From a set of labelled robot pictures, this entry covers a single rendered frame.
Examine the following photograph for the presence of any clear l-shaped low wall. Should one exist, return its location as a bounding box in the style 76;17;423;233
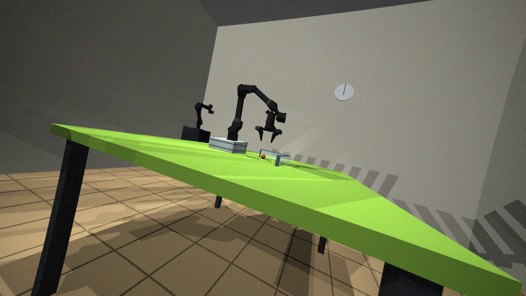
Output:
259;150;291;166

